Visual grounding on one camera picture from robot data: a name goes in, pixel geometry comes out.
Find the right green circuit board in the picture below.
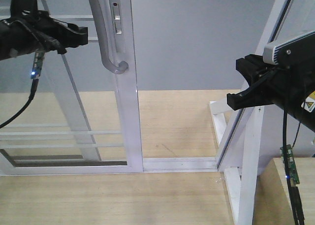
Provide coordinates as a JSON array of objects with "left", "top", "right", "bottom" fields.
[{"left": 285, "top": 144, "right": 300, "bottom": 187}]

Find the aluminium floor track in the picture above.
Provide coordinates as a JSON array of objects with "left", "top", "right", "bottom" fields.
[{"left": 143, "top": 157, "right": 218, "bottom": 173}]

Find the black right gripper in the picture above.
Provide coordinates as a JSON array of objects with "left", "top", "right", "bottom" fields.
[{"left": 226, "top": 54, "right": 315, "bottom": 131}]

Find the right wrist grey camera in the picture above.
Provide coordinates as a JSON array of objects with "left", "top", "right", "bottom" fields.
[{"left": 262, "top": 31, "right": 315, "bottom": 66}]

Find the left black cable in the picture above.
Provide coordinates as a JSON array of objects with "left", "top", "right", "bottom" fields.
[{"left": 0, "top": 78, "right": 40, "bottom": 129}]

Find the green circuit board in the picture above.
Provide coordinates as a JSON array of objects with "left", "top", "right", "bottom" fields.
[
  {"left": 31, "top": 51, "right": 46, "bottom": 79},
  {"left": 285, "top": 144, "right": 300, "bottom": 187}
]

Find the white framed sliding glass door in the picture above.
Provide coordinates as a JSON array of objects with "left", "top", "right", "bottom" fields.
[{"left": 0, "top": 0, "right": 143, "bottom": 176}]

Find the left green circuit board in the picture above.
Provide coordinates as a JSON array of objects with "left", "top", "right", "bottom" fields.
[{"left": 31, "top": 51, "right": 46, "bottom": 79}]

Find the silver door lock plate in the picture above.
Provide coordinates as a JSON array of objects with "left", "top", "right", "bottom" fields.
[{"left": 109, "top": 0, "right": 126, "bottom": 53}]

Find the light plywood base board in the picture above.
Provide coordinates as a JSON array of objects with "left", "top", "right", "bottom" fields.
[{"left": 0, "top": 90, "right": 233, "bottom": 225}]

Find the silver door handle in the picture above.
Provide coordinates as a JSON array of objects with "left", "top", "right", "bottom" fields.
[{"left": 89, "top": 0, "right": 128, "bottom": 74}]

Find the white door frame post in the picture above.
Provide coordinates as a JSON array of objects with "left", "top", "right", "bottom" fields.
[{"left": 215, "top": 0, "right": 315, "bottom": 173}]

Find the white triangular support bracket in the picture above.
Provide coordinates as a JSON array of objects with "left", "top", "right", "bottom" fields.
[{"left": 209, "top": 98, "right": 264, "bottom": 225}]

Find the light wooden block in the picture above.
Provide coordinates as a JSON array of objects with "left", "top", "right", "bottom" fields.
[{"left": 255, "top": 157, "right": 315, "bottom": 225}]

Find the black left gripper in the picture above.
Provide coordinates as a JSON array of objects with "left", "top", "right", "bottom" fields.
[{"left": 0, "top": 10, "right": 89, "bottom": 60}]

